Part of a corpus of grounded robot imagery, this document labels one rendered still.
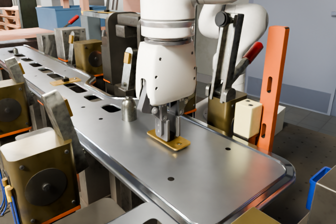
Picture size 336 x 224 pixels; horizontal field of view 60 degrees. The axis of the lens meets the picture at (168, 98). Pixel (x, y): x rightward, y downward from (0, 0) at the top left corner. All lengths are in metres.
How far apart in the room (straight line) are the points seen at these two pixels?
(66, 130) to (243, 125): 0.30
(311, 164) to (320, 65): 2.36
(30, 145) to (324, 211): 0.38
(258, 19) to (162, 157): 0.64
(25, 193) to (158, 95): 0.23
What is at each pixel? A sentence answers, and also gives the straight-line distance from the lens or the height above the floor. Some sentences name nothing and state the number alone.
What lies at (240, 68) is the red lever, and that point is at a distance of 0.62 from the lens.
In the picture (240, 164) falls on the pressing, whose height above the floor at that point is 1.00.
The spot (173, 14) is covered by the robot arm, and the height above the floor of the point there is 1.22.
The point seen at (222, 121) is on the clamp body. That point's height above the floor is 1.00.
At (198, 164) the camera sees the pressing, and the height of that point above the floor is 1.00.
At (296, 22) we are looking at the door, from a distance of 3.43.
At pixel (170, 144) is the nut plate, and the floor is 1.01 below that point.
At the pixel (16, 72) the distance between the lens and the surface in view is 0.78.
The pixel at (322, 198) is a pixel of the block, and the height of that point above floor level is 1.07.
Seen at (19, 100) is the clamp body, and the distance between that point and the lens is 0.79.
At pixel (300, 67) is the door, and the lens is 3.48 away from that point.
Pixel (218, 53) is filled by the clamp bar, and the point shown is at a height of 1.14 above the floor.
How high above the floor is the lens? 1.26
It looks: 21 degrees down
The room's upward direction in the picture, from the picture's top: straight up
